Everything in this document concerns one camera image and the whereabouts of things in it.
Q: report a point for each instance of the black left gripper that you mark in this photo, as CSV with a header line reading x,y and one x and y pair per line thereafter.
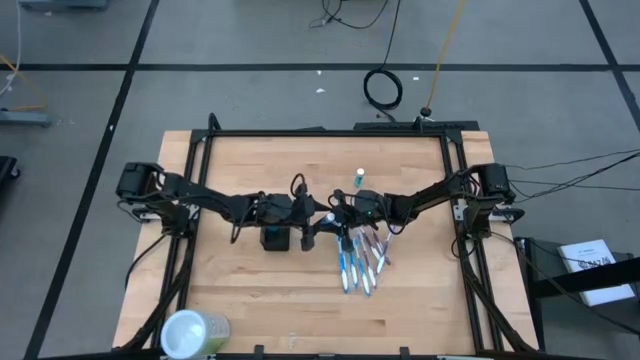
x,y
306,210

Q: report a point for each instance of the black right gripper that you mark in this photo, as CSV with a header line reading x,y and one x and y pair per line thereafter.
x,y
345,212

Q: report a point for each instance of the blue toothbrush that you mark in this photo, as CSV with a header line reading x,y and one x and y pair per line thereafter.
x,y
364,280
353,270
343,267

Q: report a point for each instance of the purple toothbrush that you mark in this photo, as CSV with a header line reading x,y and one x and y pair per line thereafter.
x,y
382,250
381,262

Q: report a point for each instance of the blue and white toothbrushes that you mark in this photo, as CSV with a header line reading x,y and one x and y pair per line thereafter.
x,y
371,274

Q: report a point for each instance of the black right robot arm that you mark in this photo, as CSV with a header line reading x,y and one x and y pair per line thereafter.
x,y
425,197

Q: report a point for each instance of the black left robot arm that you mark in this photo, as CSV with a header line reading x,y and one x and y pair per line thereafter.
x,y
210,197

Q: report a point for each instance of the black cart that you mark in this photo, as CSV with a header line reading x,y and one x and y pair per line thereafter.
x,y
575,279

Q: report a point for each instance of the white booklet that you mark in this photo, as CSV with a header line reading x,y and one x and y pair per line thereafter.
x,y
582,252

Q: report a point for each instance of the grey floor stand base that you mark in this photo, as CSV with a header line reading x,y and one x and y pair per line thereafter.
x,y
60,4
25,118

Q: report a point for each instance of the black chair base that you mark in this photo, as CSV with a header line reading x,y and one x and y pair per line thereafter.
x,y
6,170

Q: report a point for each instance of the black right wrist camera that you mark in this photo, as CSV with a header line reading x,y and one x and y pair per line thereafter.
x,y
339,195

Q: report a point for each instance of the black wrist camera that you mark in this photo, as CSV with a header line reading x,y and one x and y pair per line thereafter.
x,y
300,190
339,195

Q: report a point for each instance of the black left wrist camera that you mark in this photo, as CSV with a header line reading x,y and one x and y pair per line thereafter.
x,y
300,190

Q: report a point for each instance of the black metal table frame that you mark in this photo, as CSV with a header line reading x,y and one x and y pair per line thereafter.
x,y
325,133

